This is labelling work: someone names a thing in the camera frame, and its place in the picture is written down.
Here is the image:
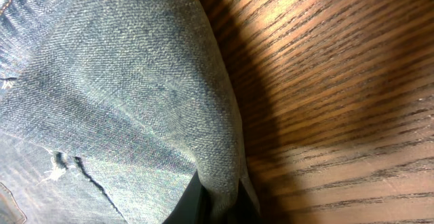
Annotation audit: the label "blue denim jeans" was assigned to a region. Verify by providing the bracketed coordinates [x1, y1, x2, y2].
[1, 0, 260, 223]

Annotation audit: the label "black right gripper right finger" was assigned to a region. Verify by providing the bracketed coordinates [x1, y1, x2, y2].
[226, 183, 263, 224]

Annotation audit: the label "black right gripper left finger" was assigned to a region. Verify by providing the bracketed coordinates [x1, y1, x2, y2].
[163, 172, 211, 224]

